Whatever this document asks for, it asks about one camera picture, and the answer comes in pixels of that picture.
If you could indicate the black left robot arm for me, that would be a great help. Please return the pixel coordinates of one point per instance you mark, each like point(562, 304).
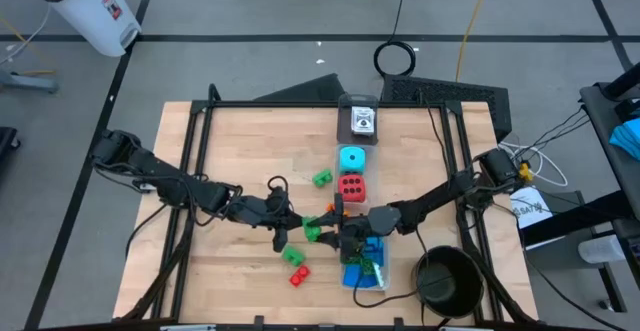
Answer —
point(160, 173)

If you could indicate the green two-stud toy block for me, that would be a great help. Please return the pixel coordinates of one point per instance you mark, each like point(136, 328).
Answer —
point(322, 177)
point(293, 256)
point(312, 235)

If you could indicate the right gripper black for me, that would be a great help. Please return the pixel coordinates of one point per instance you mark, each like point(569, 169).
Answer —
point(356, 231)

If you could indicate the large blue toy block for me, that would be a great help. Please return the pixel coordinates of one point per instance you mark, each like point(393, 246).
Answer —
point(375, 251)

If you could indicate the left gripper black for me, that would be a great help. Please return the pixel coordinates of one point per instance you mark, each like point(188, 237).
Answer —
point(270, 213)

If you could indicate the white playing card box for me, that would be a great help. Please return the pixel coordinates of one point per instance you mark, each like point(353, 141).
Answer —
point(363, 120)

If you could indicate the white pedal trash bin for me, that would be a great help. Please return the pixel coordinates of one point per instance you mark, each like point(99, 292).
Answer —
point(95, 16)

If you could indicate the white paper label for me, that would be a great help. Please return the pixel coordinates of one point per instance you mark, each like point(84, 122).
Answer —
point(530, 211)

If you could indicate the black metal table frame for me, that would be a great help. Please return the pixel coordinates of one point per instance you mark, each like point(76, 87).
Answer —
point(300, 104)

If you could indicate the stack of blue cloths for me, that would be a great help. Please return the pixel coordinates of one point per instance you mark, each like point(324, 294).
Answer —
point(627, 138)

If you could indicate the pale teal two-by-four brick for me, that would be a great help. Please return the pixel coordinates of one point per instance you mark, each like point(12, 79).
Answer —
point(379, 277)

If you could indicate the smoky dark plastic bin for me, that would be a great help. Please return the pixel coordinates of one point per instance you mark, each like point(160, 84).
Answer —
point(345, 136)

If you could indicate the cyan foam die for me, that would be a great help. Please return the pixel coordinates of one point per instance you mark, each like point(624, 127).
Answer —
point(347, 166)

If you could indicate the red foam die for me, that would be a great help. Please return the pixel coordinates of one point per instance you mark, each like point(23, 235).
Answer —
point(342, 198)

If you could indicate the grey stand foot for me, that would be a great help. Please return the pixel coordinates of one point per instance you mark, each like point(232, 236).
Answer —
point(30, 82)

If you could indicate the grey equipment cart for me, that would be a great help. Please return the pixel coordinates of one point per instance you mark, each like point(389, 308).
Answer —
point(600, 121)

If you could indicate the green two-by-four brick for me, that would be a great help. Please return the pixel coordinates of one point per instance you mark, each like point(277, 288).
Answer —
point(362, 266)

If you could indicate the black equipment stand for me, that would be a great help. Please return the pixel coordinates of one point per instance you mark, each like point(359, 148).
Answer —
point(575, 218)

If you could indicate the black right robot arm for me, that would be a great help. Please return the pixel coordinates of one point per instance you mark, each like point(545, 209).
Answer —
point(435, 198)

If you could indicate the small orange toy block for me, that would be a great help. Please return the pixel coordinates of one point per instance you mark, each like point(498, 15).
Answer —
point(330, 206)

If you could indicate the red two-stud toy block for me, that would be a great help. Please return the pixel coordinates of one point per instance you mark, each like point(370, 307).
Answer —
point(299, 276)

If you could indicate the black wedge panel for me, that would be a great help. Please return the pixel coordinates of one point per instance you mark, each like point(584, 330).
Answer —
point(310, 91)

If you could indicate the black pumpkin-face bucket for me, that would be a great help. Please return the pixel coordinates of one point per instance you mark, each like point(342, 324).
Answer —
point(447, 281)

